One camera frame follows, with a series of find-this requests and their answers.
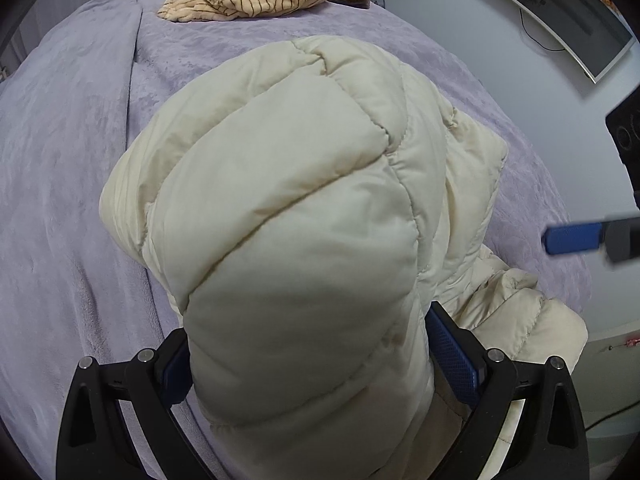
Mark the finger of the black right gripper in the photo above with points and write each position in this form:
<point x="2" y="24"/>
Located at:
<point x="618" y="239"/>

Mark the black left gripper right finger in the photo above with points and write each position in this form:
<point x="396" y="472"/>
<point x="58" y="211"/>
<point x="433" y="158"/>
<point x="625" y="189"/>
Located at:
<point x="550" y="439"/>

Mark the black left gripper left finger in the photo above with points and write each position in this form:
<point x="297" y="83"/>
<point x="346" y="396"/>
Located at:
<point x="94" y="441"/>

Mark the cream puffer jacket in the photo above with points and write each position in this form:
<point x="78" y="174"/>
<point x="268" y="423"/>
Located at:
<point x="303" y="205"/>

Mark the curved monitor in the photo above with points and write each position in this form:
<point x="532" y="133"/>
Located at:
<point x="590" y="31"/>

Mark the lavender fleece bed blanket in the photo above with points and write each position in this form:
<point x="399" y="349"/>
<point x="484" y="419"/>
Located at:
<point x="67" y="114"/>

